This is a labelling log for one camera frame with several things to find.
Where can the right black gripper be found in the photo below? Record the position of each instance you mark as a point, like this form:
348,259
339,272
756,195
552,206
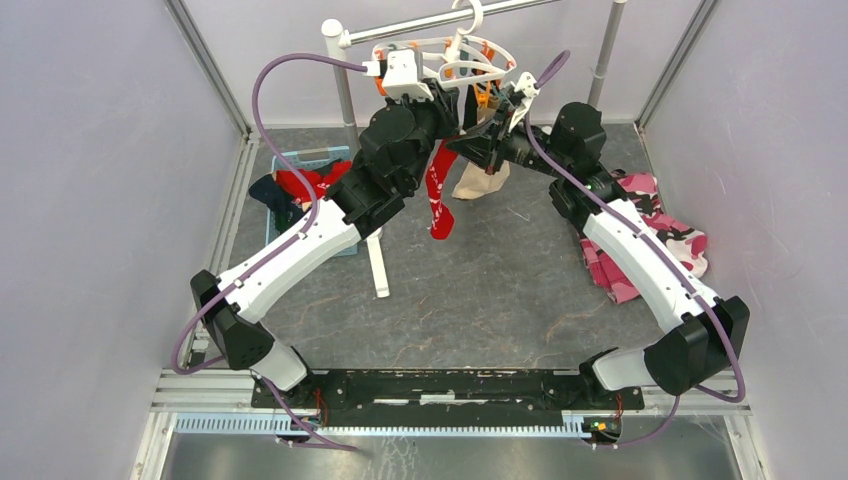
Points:
484,150

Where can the light blue plastic basket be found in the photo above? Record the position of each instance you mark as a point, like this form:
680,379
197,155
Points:
311,159

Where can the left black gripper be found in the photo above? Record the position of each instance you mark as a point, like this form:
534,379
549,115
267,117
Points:
447,124

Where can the white clip hanger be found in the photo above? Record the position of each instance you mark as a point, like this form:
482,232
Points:
456,60

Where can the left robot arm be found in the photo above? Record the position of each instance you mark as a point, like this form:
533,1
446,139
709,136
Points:
388,169

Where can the black white-striped sock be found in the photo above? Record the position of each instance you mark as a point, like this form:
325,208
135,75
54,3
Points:
470,109

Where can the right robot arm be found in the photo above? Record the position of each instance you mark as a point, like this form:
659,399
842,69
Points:
703,333

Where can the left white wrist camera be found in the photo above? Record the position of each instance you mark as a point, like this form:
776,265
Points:
402,75

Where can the pink camouflage bag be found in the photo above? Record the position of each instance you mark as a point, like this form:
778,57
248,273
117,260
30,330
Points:
686,244

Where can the orange clothespin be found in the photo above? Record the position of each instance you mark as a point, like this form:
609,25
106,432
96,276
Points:
379,85
487,95
488,51

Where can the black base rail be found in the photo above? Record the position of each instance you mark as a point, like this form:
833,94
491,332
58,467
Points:
461,398

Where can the navy blue sock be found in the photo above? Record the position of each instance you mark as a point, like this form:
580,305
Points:
272,199

